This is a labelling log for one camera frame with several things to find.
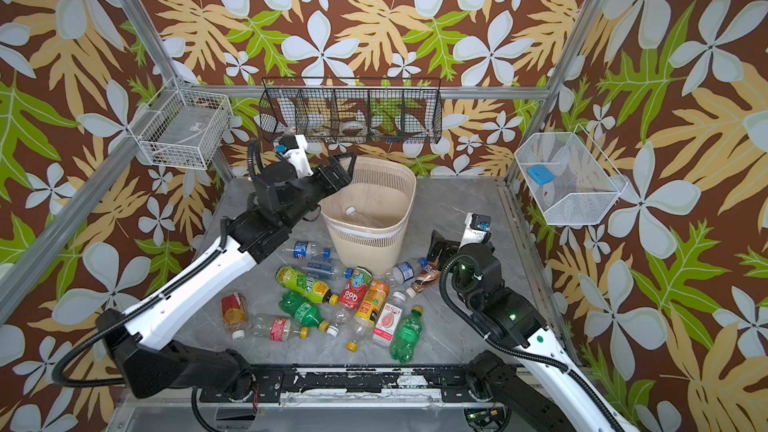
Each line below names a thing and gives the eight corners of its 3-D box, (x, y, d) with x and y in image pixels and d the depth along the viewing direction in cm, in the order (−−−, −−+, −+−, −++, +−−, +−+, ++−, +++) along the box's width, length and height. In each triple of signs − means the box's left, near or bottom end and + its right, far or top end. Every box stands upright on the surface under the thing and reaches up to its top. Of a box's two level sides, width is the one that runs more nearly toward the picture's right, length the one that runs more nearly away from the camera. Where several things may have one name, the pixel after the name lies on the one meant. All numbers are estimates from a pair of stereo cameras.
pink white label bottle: (370, 342, 82) (370, 338, 79) (387, 292, 91) (387, 287, 88) (391, 349, 81) (391, 346, 78) (406, 298, 90) (406, 293, 87)
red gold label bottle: (230, 344, 81) (224, 340, 78) (226, 301, 89) (221, 296, 86) (252, 335, 83) (247, 331, 80) (246, 294, 90) (241, 289, 87)
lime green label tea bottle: (277, 283, 93) (272, 275, 89) (287, 271, 96) (282, 262, 91) (332, 311, 87) (329, 304, 83) (340, 297, 90) (338, 290, 86)
